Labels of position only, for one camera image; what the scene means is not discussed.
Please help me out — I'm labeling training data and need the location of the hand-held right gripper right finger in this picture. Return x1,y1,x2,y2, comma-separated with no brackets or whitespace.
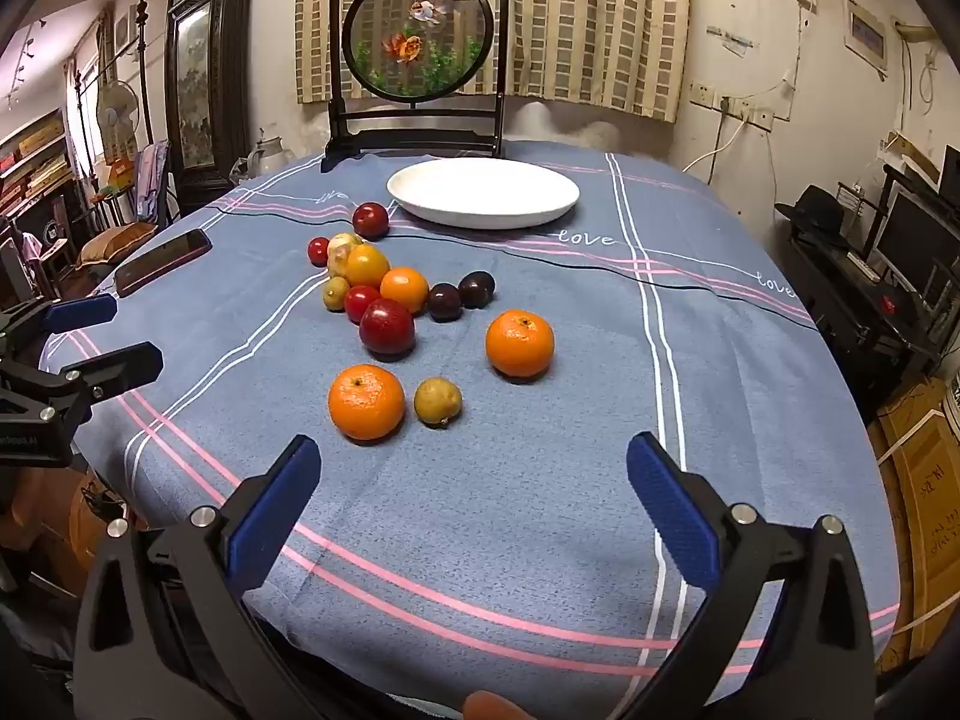
626,431,878,720

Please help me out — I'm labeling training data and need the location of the blue striped tablecloth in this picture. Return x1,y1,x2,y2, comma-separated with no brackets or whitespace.
37,150,901,720

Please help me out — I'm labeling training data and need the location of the orange persimmon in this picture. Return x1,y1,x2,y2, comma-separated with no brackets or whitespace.
344,244,391,290

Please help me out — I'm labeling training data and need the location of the bookshelf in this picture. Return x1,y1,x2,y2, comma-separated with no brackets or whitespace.
0,109,76,211

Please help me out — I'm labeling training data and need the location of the black desk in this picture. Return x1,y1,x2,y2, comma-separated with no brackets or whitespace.
776,202,946,406

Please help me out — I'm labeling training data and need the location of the smooth orange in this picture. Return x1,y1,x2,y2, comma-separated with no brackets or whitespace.
379,267,430,314

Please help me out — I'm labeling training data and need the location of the white oval plate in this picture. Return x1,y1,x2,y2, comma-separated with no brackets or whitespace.
386,157,582,231

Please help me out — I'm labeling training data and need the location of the computer monitor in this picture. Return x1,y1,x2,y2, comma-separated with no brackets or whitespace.
874,165,960,308

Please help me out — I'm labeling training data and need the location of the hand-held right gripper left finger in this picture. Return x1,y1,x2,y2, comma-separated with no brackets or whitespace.
73,433,323,720

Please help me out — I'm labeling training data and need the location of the checked beige curtain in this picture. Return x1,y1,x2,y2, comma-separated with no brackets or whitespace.
295,0,692,121

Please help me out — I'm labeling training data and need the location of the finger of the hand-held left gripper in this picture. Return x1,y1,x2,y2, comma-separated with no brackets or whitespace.
0,294,119,350
0,341,164,428

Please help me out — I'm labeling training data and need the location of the mandarin orange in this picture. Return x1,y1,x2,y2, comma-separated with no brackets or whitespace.
485,310,556,380
328,364,406,442

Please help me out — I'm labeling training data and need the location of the black hat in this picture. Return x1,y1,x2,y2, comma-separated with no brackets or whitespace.
776,186,852,241

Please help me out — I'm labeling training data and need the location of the white kettle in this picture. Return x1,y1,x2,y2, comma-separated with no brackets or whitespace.
247,131,295,177

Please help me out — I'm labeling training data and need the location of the black smartphone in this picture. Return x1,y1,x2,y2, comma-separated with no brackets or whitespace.
114,228,213,298

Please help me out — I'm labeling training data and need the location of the round embroidered screen black frame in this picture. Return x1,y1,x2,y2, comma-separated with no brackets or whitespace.
321,0,512,173

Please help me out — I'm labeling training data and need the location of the dark wooden cabinet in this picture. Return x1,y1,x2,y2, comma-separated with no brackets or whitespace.
165,0,260,215

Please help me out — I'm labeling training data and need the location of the cardboard box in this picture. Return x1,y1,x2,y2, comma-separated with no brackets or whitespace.
870,375,960,676

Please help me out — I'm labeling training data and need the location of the white power cable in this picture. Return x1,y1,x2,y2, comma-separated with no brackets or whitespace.
682,97,751,181

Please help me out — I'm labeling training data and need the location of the white standing fan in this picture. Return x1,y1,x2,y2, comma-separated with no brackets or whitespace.
96,81,140,166

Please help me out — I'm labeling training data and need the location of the chair with brown cushion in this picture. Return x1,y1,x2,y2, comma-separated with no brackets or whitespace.
75,221,158,267

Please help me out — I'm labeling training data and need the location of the yellow-green round fruit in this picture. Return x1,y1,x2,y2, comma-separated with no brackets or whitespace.
414,377,463,428

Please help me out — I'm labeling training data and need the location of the framed wall picture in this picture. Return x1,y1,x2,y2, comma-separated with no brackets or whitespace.
844,0,893,80

